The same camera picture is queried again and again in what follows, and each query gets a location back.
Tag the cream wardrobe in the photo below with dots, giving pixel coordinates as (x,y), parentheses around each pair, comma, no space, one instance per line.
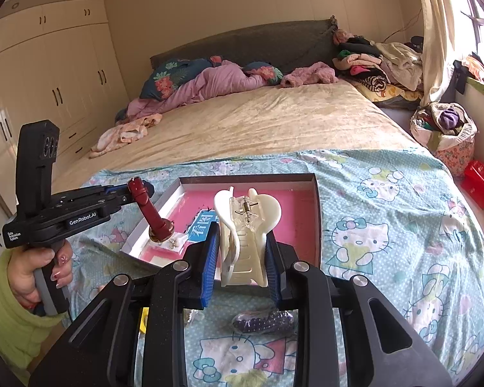
(44,72)

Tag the large floral pillow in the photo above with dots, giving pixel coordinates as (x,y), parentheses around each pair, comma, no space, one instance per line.
(165,78)

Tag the person's left hand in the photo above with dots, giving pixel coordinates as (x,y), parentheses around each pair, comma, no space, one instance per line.
(28,274)

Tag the person's left forearm green sleeve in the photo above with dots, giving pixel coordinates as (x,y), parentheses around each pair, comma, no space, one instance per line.
(8,330)

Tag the shallow cardboard box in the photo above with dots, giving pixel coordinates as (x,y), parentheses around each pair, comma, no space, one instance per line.
(246,177)

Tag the ivory hair claw clip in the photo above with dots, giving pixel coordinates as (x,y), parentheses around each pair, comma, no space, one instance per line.
(242,258)

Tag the small bag with earrings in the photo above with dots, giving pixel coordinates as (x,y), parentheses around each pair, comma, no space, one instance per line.
(176,242)

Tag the pile of clothes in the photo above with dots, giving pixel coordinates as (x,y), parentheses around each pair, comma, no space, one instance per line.
(379,64)

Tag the small floral pillow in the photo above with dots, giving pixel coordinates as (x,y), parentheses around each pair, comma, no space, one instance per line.
(264,71)

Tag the pale pink pajama garment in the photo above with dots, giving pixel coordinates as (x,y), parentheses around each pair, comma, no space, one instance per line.
(123,133)

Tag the small heap of colourful clothes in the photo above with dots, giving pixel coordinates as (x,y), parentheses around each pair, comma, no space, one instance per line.
(482,72)

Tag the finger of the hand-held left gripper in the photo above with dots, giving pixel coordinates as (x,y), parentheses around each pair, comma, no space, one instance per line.
(113,188)
(88,202)

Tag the grey headboard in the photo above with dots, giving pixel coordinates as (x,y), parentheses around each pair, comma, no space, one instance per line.
(258,44)

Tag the pink fuzzy garment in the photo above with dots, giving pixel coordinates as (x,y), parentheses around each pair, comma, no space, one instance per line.
(308,74)

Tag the cream curtain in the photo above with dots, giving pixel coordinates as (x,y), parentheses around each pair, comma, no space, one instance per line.
(437,40)

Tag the red plastic box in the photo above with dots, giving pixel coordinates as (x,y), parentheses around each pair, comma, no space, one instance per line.
(482,183)

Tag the bed with beige sheet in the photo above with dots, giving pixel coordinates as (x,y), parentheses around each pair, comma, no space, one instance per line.
(246,121)

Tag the floral laundry bag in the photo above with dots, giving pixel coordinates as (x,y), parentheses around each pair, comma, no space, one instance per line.
(447,137)

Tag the yellow plastic trinket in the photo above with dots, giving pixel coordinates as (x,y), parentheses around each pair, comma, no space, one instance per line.
(144,320)

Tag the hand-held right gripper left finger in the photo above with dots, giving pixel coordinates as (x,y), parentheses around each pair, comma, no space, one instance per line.
(209,266)

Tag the pink book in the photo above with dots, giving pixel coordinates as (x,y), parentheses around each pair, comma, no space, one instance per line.
(294,217)

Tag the pink duvet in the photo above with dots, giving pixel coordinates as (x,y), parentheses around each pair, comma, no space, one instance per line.
(201,86)

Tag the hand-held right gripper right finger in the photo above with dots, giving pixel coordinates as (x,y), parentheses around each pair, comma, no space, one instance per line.
(272,270)

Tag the purple beaded hair clip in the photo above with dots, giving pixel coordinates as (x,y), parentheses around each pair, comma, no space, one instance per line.
(262,322)

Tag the cartoon cat printed blanket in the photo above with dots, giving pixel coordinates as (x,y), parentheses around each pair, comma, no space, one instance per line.
(367,209)

